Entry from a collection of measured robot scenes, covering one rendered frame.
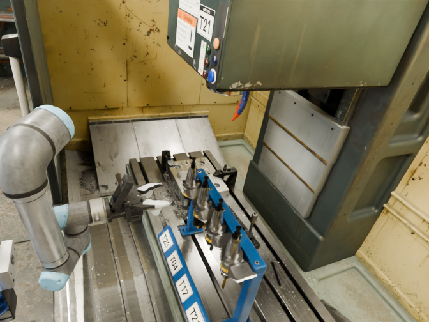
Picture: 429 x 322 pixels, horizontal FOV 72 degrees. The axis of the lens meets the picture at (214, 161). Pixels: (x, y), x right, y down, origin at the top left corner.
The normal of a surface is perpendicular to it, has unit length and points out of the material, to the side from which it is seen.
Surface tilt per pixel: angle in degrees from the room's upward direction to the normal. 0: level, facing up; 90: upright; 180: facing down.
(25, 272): 0
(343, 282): 0
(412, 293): 90
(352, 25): 90
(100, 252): 8
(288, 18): 90
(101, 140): 24
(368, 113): 90
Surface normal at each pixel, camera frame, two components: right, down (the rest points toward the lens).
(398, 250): -0.90, 0.12
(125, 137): 0.30, -0.53
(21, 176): 0.50, 0.24
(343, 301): 0.14, -0.83
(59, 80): 0.40, 0.55
